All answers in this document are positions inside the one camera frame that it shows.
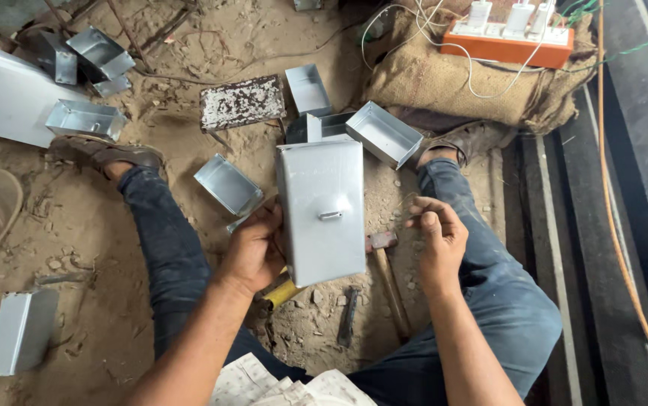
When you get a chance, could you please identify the person's left hand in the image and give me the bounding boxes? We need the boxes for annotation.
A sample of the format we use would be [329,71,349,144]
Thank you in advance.
[214,198,289,297]

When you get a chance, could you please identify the person's right hand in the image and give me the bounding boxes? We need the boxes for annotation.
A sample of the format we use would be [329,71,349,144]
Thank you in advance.
[405,195,470,294]

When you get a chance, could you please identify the metal box with handle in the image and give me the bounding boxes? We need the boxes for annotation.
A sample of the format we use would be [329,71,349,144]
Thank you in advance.
[275,139,367,289]

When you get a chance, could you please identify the small metal strip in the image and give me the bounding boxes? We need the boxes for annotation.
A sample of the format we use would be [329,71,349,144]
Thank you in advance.
[226,213,252,235]

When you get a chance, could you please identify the open galvanised metal tray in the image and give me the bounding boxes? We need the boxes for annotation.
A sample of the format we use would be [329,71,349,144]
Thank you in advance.
[344,101,425,170]
[35,30,80,86]
[65,26,136,83]
[285,63,332,118]
[193,153,265,218]
[285,111,358,145]
[45,99,129,142]

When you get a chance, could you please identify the person's left jeans leg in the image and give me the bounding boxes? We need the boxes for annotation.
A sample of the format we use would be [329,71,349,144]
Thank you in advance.
[117,166,314,385]

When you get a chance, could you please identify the person's jeans leg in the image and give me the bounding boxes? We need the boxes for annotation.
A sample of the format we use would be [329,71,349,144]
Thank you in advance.
[117,166,314,385]
[346,158,563,406]

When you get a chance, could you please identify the rusty white painted metal block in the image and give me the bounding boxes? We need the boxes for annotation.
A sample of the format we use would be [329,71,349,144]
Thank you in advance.
[199,74,288,134]

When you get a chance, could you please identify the dark steel chisel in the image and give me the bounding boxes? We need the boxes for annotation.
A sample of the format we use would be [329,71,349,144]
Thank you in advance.
[336,286,361,348]

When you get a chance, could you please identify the person's brown left sandal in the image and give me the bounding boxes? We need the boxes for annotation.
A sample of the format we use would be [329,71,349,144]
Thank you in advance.
[47,134,165,182]

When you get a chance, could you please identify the person's brown sandal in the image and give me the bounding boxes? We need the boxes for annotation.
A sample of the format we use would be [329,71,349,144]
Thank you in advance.
[47,134,165,182]
[414,121,515,170]

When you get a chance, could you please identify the person's white patterned shirt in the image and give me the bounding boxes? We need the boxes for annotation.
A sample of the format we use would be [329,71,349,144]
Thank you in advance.
[209,352,379,406]

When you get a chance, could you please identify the burlap sack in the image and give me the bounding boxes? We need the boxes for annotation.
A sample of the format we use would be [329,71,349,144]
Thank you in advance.
[362,0,599,134]

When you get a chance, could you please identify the small flat metal tray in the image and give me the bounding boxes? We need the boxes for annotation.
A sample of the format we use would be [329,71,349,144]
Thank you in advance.
[92,74,133,98]

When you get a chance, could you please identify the person's brown right sandal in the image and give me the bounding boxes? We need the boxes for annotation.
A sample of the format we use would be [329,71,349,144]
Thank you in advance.
[414,121,515,170]

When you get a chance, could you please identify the flat grey metal scrap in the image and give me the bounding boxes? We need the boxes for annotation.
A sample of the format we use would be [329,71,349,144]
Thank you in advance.
[34,272,91,286]

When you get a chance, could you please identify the rusty metal rods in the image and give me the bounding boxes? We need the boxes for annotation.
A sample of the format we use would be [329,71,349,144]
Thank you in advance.
[42,0,202,71]

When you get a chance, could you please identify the person's right jeans leg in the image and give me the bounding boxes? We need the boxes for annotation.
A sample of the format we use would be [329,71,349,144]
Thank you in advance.
[346,158,563,406]

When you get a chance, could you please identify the closed plain metal box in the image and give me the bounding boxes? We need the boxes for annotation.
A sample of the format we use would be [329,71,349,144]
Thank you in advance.
[0,288,60,378]

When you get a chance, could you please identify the orange white power strip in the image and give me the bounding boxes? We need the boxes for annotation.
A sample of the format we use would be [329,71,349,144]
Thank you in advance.
[440,19,576,70]

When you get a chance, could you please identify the white plug charger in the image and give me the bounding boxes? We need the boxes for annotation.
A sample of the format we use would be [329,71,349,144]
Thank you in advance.
[466,0,493,32]
[529,0,556,35]
[504,1,536,38]

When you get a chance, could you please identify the large sheet metal case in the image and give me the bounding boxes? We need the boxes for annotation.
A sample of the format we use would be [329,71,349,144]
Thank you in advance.
[0,34,91,149]

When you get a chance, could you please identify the grey metal sheet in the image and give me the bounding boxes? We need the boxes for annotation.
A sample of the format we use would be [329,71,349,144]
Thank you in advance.
[0,0,72,38]

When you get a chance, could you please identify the yellow handled tool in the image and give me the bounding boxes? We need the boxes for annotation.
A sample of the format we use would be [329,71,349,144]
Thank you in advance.
[253,267,305,314]

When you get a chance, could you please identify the wooden handled hammer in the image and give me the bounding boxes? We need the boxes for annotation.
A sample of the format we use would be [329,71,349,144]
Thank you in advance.
[364,229,414,344]

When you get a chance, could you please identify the white charger cables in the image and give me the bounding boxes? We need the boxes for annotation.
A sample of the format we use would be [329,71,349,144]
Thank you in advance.
[360,0,553,100]

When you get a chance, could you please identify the dark steel rail frame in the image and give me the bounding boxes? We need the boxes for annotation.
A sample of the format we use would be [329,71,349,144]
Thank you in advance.
[518,0,648,406]

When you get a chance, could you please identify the orange cable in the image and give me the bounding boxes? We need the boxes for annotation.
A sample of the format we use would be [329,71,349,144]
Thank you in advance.
[597,0,648,398]

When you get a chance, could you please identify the green wire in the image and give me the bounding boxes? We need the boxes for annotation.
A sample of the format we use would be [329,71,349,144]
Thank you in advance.
[560,0,648,74]

